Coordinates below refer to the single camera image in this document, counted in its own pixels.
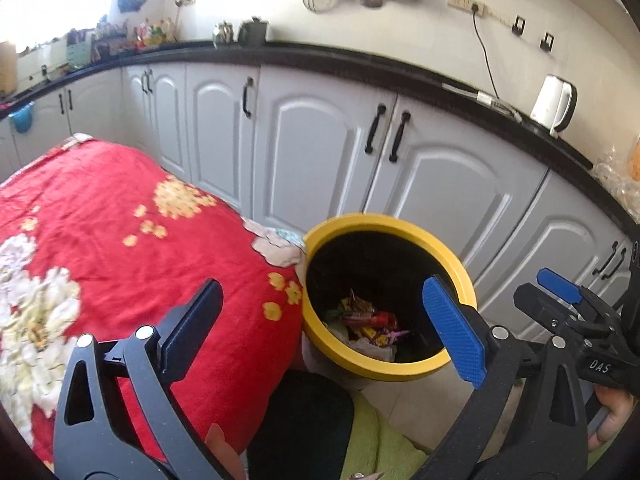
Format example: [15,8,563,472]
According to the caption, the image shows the wall socket strip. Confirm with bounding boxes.
[447,0,487,16]

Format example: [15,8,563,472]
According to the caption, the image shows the clear plastic bags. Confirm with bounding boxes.
[592,147,640,206]

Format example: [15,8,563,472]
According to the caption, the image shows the person's green clothing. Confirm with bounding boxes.
[345,394,428,480]

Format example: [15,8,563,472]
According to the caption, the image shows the dish rack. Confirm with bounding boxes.
[65,35,96,68]

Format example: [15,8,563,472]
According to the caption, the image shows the person's right hand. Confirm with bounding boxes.
[587,387,638,453]

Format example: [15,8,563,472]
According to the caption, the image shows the red floral blanket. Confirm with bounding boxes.
[0,132,306,466]

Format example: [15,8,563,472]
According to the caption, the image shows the black countertop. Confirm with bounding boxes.
[0,40,640,233]

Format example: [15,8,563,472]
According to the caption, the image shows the blue hanging bin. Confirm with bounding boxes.
[7,101,37,133]

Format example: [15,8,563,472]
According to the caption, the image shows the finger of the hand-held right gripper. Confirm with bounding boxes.
[537,268,621,318]
[514,282,601,346]

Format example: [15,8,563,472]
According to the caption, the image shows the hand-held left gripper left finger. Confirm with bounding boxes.
[52,279,224,480]

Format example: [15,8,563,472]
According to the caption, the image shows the black power cable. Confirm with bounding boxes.
[472,7,501,101]

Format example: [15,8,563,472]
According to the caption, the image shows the person's dark pants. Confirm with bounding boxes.
[245,374,356,480]

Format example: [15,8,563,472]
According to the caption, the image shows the white base cabinets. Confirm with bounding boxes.
[0,62,636,346]

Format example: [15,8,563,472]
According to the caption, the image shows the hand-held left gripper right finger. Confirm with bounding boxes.
[415,276,591,480]

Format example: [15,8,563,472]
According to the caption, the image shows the group of condiment bottles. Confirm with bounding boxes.
[132,17,176,51]

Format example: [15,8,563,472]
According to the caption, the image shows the steel teapot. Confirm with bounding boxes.
[212,21,236,47]

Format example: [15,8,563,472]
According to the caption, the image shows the yellow rimmed trash bin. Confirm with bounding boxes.
[301,214,478,383]

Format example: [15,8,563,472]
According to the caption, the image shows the pile of candy wrappers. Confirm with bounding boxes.
[325,290,411,362]

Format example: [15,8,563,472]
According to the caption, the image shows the dark lidded pot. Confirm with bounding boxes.
[237,16,270,46]

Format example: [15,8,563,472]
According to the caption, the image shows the white charger with cable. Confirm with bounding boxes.
[442,82,523,121]

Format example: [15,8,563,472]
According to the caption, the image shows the white electric kettle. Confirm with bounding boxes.
[530,74,578,136]

